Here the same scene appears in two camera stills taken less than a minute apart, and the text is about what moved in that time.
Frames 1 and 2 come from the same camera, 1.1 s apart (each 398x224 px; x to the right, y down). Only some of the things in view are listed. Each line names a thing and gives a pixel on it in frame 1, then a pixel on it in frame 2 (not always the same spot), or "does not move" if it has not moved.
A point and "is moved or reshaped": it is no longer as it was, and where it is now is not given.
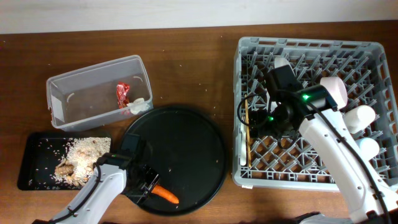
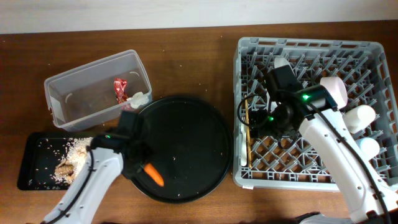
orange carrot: x=161 y=191 is moved or reshaped
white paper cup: x=359 y=117 does not move
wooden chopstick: x=247 y=130 does not move
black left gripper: x=139 y=197 to x=146 y=149
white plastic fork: x=243 y=152 does not move
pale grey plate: x=280 y=61 does not move
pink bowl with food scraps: x=336 y=89 does not move
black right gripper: x=258 y=127 does not move
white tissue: x=138 y=105 is moved or reshaped
